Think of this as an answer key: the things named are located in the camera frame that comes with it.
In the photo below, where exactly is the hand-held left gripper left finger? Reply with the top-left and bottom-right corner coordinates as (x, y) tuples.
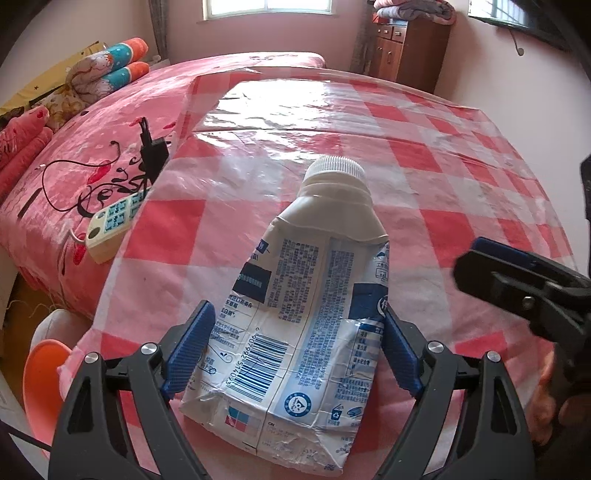
(48, 300), (217, 480)

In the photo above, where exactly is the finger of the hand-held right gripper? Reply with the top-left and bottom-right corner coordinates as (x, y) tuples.
(471, 237), (591, 283)
(452, 250), (591, 343)

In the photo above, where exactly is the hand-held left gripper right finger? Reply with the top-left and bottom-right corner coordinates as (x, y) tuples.
(376, 305), (536, 480)

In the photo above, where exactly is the white blue milk carton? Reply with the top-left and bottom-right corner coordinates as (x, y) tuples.
(179, 155), (391, 477)

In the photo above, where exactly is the person's right hand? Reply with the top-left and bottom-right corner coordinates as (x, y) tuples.
(526, 347), (573, 445)

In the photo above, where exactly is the red white checked tablecloth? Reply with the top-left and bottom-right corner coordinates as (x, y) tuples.
(60, 74), (579, 480)

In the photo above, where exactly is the white plastic stool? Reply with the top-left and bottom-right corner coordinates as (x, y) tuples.
(30, 308), (89, 357)

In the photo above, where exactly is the cream power strip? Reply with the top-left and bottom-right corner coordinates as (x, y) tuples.
(85, 191), (149, 265)

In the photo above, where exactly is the orange plastic stool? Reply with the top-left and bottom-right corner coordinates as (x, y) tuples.
(23, 339), (75, 445)

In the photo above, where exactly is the black charger adapter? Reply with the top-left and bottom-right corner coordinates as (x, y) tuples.
(137, 117), (170, 186)

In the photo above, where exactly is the brown wooden cabinet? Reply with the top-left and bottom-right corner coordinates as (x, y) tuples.
(369, 17), (451, 94)

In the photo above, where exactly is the brown patterned curtain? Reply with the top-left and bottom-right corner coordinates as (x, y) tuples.
(350, 13), (378, 75)

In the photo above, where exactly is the folded pink grey blanket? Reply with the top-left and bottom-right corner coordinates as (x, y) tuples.
(373, 0), (458, 25)

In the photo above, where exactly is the red plush pillow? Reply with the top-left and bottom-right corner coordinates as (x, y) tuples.
(0, 105), (54, 195)

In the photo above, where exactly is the yellow floral pillow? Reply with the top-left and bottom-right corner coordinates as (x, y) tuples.
(30, 85), (89, 131)

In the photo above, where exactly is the pink floral bed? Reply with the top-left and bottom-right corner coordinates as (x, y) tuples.
(0, 52), (327, 324)

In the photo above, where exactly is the colourful rolled quilt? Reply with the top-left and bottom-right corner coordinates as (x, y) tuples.
(67, 37), (151, 105)

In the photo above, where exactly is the yellow star print headboard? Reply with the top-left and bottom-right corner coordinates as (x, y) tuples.
(0, 41), (108, 117)

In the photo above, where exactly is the grey window curtain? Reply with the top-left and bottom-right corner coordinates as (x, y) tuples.
(150, 0), (172, 62)

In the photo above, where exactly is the window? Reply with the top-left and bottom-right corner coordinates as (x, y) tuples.
(201, 0), (334, 22)

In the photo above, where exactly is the thick black cable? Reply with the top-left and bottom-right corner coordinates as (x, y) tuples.
(0, 424), (52, 454)

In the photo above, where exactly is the thin black charger cable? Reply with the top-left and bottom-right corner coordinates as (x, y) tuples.
(39, 137), (126, 214)

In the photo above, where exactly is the black wall television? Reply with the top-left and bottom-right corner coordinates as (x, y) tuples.
(468, 0), (570, 52)

